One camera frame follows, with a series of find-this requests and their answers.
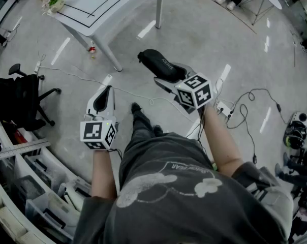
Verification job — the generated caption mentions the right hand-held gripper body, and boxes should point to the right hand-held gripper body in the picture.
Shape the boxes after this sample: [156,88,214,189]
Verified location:
[168,69,214,114]

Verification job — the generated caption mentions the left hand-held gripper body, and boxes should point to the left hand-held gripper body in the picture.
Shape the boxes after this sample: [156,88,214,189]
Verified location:
[79,107,120,151]

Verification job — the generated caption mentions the black glasses case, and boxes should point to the black glasses case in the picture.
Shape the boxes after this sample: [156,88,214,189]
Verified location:
[137,49,187,83]

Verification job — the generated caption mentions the person's left forearm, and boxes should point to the person's left forearm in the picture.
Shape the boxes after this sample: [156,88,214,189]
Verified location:
[90,148,118,200]

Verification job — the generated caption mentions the person's right forearm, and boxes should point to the person's right forearm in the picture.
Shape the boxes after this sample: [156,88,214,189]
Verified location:
[201,105,244,178]

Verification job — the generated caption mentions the square white power strip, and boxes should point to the square white power strip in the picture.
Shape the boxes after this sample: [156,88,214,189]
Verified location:
[215,100,233,117]

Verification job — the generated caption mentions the person's black trouser legs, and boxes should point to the person's black trouser legs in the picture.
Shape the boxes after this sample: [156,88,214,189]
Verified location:
[131,110,167,143]

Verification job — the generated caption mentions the small red floor object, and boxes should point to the small red floor object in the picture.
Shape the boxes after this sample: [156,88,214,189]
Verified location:
[87,41,98,59]

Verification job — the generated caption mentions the clear storage bin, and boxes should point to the clear storage bin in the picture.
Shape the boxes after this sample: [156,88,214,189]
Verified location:
[24,153,77,191]
[24,192,81,236]

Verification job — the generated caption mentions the black office chair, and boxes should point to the black office chair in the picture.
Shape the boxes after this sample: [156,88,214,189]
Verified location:
[0,63,62,132]

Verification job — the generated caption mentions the perforated metal shelf beam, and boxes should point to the perforated metal shelf beam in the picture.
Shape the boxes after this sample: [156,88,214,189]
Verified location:
[0,138,51,163]

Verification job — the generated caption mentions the white table with black lines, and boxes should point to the white table with black lines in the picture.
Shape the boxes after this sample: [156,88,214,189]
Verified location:
[45,0,167,73]

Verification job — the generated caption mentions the person's grey printed t-shirt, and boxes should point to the person's grey printed t-shirt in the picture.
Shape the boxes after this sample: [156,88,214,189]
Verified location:
[73,132,294,244]

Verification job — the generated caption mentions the white and black round device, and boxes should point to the white and black round device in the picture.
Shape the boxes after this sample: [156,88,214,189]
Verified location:
[282,111,307,150]

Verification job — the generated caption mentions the white shelving unit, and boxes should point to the white shelving unit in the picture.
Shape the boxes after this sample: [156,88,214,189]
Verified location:
[0,120,94,244]

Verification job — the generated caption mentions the white floor cable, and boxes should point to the white floor cable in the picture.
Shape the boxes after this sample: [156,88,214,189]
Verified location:
[38,53,196,124]

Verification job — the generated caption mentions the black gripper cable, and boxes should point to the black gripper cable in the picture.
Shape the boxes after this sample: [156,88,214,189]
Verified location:
[185,108,215,164]

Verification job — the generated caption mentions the black floor cable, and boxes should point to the black floor cable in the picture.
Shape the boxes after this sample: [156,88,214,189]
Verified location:
[214,78,289,165]

